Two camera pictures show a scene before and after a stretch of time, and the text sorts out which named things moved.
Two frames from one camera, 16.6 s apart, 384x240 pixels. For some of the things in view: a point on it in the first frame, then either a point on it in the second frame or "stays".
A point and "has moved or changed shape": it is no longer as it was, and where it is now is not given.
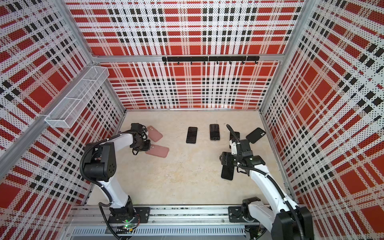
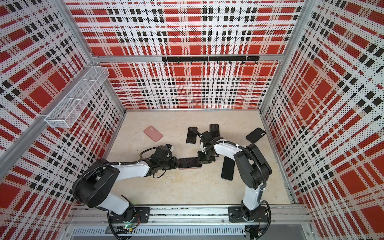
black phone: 214,132 stays
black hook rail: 210,59 stays
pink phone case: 153,134 stays
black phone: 228,172 stays
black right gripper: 226,158 to 202,160
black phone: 191,135 stays
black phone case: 255,135 stays
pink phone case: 158,151 has moved or changed shape
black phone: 232,137 to 192,162
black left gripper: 147,148 to 175,163
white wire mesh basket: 63,115 stays
